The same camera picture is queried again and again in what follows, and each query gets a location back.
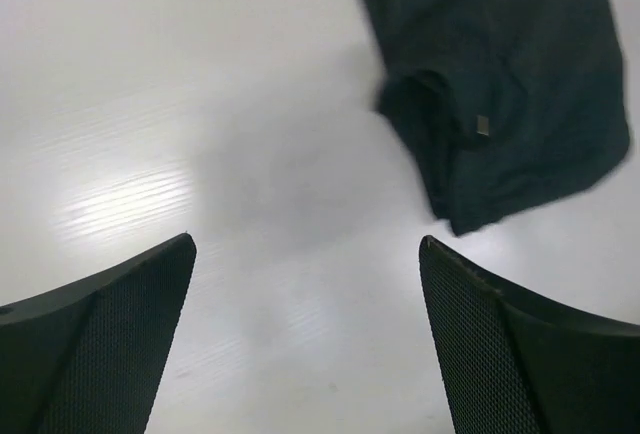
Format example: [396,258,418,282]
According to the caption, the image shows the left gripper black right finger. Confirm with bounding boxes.
[419,236,639,434]

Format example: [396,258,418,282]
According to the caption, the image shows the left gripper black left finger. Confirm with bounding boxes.
[1,233,196,434]

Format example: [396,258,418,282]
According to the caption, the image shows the dark navy shorts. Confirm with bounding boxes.
[363,0,631,236]

